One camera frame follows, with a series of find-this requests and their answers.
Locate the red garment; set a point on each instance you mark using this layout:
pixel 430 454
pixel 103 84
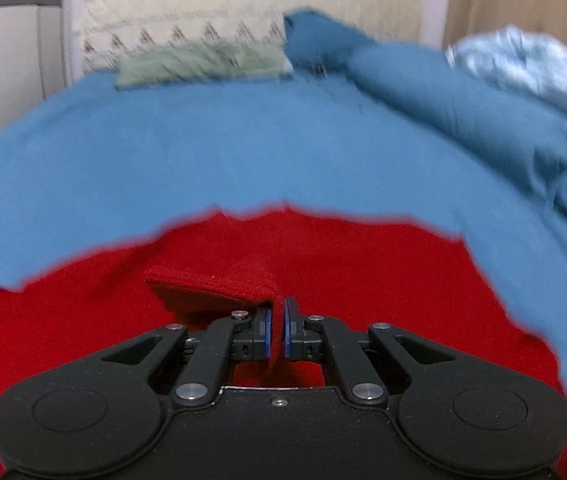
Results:
pixel 363 285

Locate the blue duvet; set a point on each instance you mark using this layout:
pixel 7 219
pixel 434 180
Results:
pixel 443 95

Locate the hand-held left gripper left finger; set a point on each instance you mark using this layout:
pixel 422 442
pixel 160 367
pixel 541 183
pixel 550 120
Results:
pixel 262 330

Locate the grey and white cabinet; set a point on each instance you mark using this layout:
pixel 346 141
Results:
pixel 18 45

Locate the green pillow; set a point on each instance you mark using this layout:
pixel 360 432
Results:
pixel 203 62

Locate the light blue satin blanket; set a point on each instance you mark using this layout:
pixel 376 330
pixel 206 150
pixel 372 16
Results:
pixel 523 62

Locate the blue bed sheet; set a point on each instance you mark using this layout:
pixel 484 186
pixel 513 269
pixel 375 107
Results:
pixel 188 150

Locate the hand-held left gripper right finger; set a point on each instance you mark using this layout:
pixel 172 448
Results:
pixel 290 330

